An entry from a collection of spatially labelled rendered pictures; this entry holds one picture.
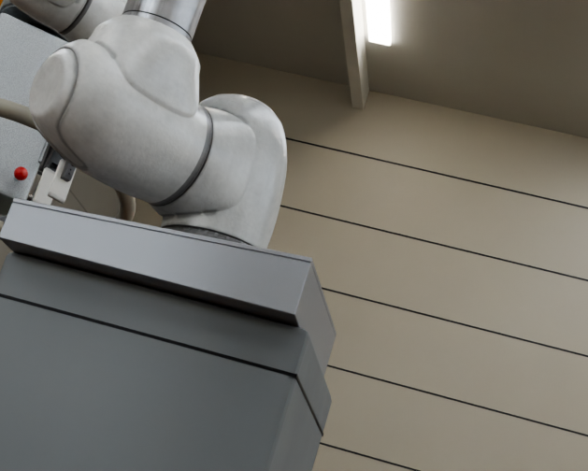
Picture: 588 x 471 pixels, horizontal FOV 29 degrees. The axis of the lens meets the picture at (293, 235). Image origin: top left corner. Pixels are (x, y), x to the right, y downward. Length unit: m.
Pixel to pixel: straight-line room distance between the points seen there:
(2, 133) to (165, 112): 1.29
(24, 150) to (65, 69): 1.29
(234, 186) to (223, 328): 0.26
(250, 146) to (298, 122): 6.51
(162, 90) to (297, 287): 0.33
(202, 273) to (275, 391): 0.16
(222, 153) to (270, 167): 0.09
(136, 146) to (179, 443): 0.38
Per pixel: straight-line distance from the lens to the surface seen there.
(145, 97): 1.47
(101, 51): 1.47
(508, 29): 6.99
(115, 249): 1.38
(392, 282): 7.60
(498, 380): 7.44
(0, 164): 2.72
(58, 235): 1.40
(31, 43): 2.81
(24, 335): 1.42
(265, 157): 1.58
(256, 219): 1.56
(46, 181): 1.92
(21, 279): 1.45
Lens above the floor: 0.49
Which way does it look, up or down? 17 degrees up
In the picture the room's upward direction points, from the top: 17 degrees clockwise
